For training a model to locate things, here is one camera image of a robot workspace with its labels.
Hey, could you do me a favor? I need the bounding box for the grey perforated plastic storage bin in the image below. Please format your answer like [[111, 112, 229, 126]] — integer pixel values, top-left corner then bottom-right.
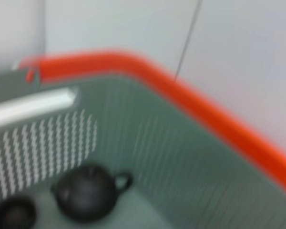
[[0, 69, 286, 229]]

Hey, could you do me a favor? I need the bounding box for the glass teacup with black sleeve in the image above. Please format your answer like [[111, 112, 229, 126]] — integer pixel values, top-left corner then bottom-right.
[[0, 197, 38, 229]]

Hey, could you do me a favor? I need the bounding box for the black clay teapot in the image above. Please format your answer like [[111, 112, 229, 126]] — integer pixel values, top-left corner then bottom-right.
[[51, 164, 133, 225]]

